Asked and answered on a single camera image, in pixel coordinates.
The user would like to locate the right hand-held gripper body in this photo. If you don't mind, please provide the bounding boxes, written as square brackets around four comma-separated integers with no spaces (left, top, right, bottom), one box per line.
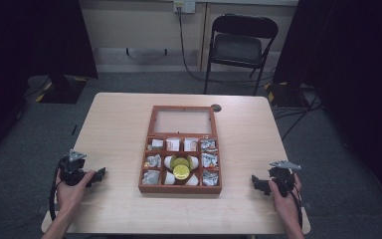
[268,160,302,197]

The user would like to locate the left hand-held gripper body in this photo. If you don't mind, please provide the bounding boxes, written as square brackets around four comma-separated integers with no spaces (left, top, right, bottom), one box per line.
[59,149,88,187]

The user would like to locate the person's left hand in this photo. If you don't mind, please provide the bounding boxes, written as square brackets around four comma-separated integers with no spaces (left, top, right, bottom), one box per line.
[55,169,96,213]

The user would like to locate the person's right hand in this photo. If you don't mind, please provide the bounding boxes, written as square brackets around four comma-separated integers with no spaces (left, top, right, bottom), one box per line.
[268,173,303,227]

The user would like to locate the blue white crumpled packet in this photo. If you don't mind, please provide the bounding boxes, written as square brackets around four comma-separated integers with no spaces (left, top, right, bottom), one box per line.
[202,169,220,186]
[200,138,218,153]
[201,152,219,169]

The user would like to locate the silver grey crumpled packet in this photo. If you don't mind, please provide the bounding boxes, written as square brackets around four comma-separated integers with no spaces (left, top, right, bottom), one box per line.
[141,169,161,186]
[147,138,164,151]
[144,153,162,169]

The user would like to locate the white orange packet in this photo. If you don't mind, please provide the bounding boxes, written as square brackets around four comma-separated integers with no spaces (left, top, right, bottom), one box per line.
[165,137,181,152]
[183,137,199,152]

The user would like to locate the pile of small creamer cups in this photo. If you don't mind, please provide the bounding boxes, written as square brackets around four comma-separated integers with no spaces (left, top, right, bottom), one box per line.
[163,153,200,187]

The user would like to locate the wooden compartment box with lid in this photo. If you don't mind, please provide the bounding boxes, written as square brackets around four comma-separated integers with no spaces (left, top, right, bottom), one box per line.
[137,105,223,195]

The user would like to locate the black stand base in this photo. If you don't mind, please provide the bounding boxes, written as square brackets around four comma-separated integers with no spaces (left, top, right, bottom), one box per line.
[35,75,89,105]
[264,81,310,109]

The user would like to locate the black curtain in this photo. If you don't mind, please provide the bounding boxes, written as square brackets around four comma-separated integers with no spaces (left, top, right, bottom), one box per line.
[0,0,99,167]
[273,0,382,208]

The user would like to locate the black folding chair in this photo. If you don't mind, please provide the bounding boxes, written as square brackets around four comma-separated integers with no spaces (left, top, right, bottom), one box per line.
[203,13,280,97]

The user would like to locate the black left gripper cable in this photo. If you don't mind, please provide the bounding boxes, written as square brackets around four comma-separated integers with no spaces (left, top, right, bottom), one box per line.
[48,163,63,222]

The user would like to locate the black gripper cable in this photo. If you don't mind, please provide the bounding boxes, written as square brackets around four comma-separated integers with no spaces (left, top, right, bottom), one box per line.
[287,183,304,230]
[48,163,63,222]

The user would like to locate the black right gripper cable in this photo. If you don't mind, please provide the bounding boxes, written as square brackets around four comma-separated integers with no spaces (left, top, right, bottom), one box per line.
[287,183,304,230]

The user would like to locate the black floor cables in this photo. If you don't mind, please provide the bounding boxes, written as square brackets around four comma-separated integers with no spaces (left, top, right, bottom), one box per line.
[273,84,323,141]

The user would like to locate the white wall socket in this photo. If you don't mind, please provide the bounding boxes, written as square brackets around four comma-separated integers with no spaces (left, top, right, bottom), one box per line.
[173,0,197,15]

